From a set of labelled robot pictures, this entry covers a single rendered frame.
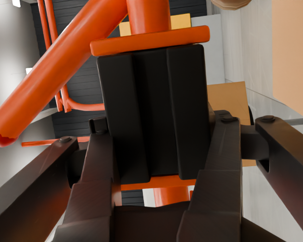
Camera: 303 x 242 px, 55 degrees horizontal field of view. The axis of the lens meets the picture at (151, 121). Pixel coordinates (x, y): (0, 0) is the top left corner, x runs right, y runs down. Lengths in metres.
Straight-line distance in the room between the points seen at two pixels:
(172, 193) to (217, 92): 1.98
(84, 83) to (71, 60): 11.06
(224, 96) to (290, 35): 1.82
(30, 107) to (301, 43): 0.24
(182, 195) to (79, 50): 0.11
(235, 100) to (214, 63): 5.40
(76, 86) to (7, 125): 11.18
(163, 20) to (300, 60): 0.19
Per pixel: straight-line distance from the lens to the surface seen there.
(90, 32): 0.18
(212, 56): 7.52
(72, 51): 0.19
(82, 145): 0.16
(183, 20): 7.48
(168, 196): 0.18
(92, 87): 11.20
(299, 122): 2.41
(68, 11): 11.52
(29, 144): 9.84
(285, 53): 0.35
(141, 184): 0.17
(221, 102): 2.13
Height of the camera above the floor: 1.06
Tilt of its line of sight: 7 degrees up
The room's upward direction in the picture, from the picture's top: 95 degrees counter-clockwise
